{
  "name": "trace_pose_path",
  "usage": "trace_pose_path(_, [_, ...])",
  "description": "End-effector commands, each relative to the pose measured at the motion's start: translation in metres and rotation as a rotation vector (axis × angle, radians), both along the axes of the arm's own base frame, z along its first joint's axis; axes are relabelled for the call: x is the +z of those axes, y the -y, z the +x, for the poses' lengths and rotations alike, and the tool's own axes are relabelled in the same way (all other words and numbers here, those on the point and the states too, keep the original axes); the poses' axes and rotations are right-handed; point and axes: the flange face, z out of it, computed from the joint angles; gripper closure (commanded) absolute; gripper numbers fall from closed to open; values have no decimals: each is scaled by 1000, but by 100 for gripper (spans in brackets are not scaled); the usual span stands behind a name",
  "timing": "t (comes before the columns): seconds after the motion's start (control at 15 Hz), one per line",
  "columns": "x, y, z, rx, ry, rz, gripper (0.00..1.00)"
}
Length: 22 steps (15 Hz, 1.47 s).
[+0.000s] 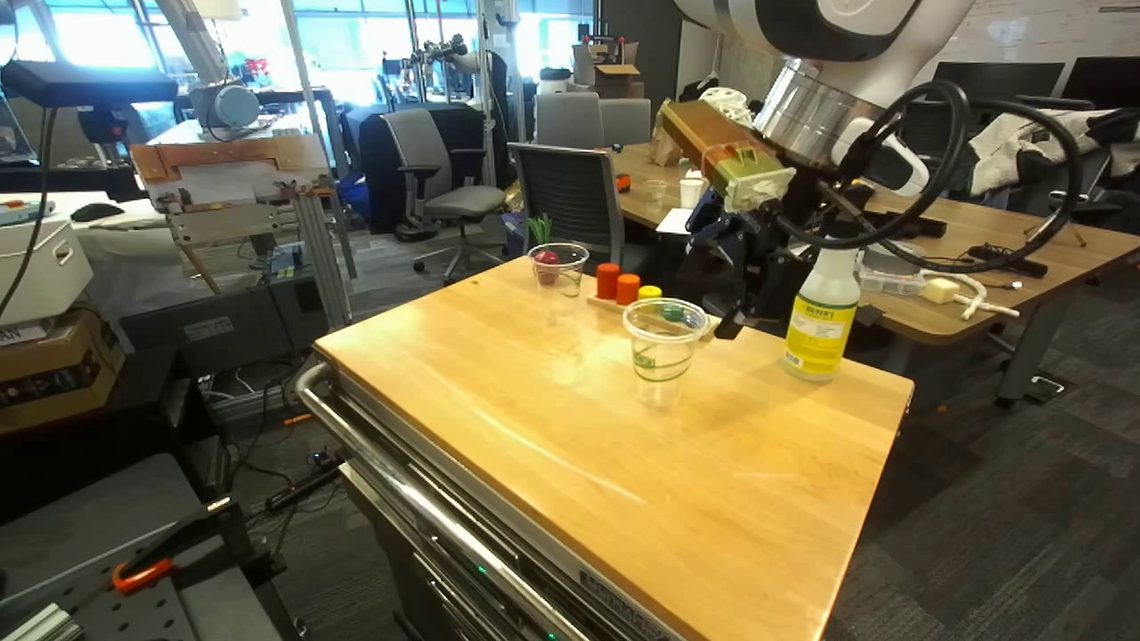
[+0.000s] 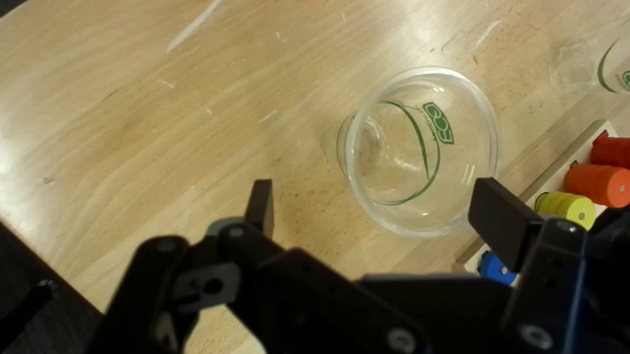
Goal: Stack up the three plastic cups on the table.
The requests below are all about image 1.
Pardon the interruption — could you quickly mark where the wooden topped stand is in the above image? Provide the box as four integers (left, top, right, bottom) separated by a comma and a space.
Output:
129, 122, 357, 333

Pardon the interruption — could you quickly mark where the cardboard box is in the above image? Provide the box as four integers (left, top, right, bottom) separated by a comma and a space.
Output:
0, 306, 132, 439

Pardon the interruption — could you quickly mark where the white paper sheet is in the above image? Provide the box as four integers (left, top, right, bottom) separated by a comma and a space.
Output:
654, 202, 704, 240

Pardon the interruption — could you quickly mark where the wooden office desk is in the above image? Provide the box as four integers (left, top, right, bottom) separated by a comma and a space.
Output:
605, 137, 1140, 410

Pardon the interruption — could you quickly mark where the grey office chair with armrests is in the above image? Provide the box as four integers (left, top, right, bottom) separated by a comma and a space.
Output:
373, 103, 509, 285

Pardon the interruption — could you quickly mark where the black computer mouse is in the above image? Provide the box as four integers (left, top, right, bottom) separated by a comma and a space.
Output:
68, 200, 129, 229

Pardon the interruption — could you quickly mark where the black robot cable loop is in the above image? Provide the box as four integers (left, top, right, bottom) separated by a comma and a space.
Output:
823, 73, 1088, 278

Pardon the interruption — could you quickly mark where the spray bottle yellow liquid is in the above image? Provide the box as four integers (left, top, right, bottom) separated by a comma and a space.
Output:
780, 242, 865, 386

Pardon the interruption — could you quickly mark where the metal tool cart body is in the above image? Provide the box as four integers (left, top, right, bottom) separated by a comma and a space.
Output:
318, 386, 689, 641

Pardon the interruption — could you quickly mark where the grey round device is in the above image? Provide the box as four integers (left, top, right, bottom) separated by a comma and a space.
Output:
185, 79, 269, 134

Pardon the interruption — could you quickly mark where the white cable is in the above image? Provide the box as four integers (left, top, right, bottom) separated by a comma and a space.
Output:
916, 264, 1028, 323

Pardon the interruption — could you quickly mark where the silver cart handle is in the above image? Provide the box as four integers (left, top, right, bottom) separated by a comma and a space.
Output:
293, 359, 599, 641

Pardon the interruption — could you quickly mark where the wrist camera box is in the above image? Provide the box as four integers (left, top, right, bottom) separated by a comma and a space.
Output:
654, 95, 801, 221

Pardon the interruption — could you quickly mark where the black wide monitor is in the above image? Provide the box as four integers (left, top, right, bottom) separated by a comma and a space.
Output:
939, 58, 1069, 118
1060, 54, 1140, 113

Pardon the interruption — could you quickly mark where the white cloth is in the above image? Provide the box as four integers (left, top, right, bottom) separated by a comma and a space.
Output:
967, 103, 1124, 200

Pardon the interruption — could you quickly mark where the white rope bundle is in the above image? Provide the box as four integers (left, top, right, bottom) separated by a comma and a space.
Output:
694, 82, 759, 132

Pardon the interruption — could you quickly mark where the orange handled black clamp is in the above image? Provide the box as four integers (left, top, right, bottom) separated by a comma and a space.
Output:
106, 496, 252, 597

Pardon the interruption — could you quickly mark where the black remote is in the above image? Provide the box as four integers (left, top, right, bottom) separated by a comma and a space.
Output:
967, 240, 1055, 285

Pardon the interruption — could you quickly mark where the light grey chair back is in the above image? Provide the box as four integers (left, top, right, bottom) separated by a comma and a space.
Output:
595, 94, 660, 148
533, 90, 604, 148

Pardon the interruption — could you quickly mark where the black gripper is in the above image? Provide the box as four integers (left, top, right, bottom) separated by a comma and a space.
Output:
693, 185, 827, 344

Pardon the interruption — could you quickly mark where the small white cup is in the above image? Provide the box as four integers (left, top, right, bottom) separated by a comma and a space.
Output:
676, 166, 714, 212

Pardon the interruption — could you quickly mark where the white printer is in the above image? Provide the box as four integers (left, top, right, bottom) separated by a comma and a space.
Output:
0, 191, 98, 331

